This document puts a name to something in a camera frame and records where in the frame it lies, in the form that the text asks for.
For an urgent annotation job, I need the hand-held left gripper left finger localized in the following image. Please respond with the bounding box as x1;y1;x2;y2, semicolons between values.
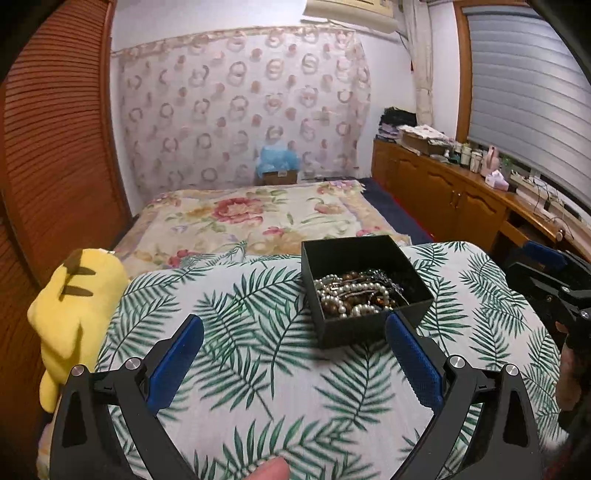
48;314;206;480

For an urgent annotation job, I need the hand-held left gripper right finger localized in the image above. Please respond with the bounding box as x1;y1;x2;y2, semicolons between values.
385;311;546;480

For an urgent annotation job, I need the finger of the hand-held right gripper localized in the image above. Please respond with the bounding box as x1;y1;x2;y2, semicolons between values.
505;240;578;301

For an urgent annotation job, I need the brown wooden bead bracelet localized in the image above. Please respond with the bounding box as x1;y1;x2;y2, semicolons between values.
342;271;399;311

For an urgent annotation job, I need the dark brooch with green stone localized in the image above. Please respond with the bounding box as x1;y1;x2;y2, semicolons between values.
369;269;407;296

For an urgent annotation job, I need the black square box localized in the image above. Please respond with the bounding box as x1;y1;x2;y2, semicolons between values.
301;234;435;349

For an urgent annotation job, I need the white pearl necklace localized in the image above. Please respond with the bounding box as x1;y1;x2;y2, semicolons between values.
314;272;393;319

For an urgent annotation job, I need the person's right hand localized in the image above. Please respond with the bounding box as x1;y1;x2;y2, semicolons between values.
554;320;591;411

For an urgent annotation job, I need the person's left hand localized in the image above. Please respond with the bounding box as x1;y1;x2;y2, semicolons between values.
245;456;291;480

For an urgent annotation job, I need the pink tissue pack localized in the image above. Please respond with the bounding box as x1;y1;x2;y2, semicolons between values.
482;170;511;190

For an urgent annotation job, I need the green leaf print blanket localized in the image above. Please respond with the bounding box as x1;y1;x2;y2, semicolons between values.
39;240;568;480

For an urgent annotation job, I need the yellow plush toy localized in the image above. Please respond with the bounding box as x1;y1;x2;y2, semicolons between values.
27;248;132;414

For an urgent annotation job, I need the wooden cabinet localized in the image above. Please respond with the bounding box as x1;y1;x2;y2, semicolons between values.
372;138;591;259

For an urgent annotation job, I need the group of small bottles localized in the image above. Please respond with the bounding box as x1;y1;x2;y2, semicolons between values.
445;141;483;168

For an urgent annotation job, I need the dark blue bed sheet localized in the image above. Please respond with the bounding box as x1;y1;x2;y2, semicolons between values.
360;178;435;245

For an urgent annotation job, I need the floral blanket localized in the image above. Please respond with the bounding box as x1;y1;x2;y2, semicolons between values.
113;180;411;268

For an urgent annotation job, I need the grey window blind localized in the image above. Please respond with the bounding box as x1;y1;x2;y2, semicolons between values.
464;4;591;204

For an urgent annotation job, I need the cardboard tray with papers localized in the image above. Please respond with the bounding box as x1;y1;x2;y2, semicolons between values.
399;126;451;155

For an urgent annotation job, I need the stack of folded clothes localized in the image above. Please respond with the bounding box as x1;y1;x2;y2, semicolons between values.
376;107;419;141

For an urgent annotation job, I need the small cardboard box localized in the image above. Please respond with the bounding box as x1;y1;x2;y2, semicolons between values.
263;169;298;186

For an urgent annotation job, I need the white lace curtain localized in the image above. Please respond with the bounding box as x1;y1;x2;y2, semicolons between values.
406;0;437;127

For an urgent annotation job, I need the blue plastic bag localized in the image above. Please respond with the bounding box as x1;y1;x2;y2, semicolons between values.
256;141;303;176

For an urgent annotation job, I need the wooden louvre wardrobe door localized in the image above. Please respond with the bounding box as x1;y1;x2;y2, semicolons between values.
0;0;132;416

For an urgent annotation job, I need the white air conditioner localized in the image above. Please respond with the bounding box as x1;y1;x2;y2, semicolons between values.
305;0;400;33

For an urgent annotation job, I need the ring patterned curtain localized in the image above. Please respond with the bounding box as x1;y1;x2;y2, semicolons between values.
113;25;372;199

